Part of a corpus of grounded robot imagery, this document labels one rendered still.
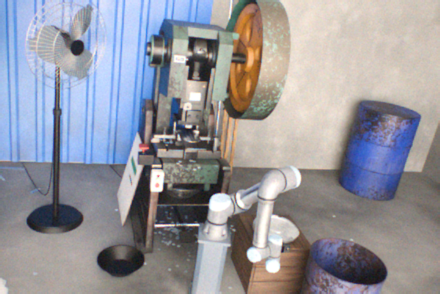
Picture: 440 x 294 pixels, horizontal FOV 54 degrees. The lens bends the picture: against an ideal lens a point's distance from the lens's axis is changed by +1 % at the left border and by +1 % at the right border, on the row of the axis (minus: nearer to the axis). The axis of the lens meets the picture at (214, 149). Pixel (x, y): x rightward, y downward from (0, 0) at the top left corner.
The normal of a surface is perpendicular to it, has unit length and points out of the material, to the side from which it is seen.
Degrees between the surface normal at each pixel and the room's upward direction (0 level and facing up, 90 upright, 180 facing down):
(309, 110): 90
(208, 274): 90
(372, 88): 90
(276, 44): 68
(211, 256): 90
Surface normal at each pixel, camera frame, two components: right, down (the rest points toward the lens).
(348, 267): -0.44, 0.22
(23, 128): 0.25, 0.39
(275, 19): 0.29, -0.40
